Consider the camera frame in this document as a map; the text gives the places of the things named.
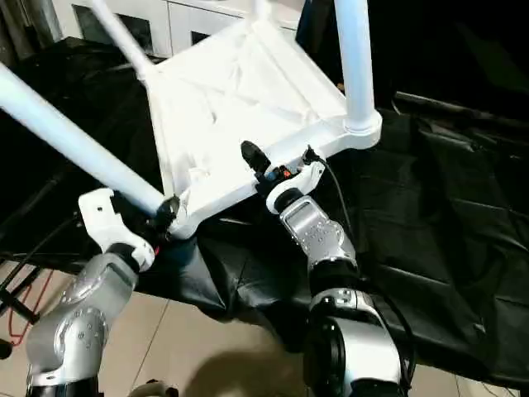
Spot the black glossy mat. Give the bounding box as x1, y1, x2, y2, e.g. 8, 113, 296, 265
0, 36, 529, 390

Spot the black metal folding frame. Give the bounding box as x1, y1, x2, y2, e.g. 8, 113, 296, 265
0, 264, 43, 328

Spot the grey tripod stand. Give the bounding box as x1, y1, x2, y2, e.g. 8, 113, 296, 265
0, 0, 63, 65

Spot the white plastic table top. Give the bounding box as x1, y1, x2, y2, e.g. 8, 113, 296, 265
142, 14, 384, 242

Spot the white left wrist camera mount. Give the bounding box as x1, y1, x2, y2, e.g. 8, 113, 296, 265
77, 187, 157, 273

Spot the white sideboard cabinet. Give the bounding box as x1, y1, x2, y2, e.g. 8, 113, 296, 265
51, 0, 303, 59

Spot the long black bar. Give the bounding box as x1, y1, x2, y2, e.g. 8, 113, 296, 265
394, 91, 529, 123

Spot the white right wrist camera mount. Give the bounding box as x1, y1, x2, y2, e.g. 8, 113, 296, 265
265, 145, 327, 214

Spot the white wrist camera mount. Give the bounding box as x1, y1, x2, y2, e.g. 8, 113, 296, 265
265, 145, 327, 214
77, 187, 157, 273

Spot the red floor cable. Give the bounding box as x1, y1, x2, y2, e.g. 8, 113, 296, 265
7, 268, 55, 347

